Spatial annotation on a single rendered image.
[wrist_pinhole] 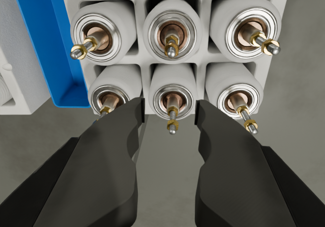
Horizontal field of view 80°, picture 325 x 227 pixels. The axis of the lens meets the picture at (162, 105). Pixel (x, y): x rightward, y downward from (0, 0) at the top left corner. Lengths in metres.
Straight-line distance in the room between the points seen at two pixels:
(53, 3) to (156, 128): 0.49
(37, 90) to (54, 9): 0.22
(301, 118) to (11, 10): 0.87
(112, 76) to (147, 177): 0.63
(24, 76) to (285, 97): 0.74
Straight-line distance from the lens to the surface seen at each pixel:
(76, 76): 0.68
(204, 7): 0.39
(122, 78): 0.37
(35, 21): 0.58
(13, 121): 0.93
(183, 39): 0.32
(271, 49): 0.26
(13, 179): 1.21
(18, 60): 0.57
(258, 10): 0.34
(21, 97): 0.57
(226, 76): 0.38
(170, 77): 0.35
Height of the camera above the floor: 0.57
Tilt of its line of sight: 58 degrees down
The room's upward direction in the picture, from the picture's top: 174 degrees counter-clockwise
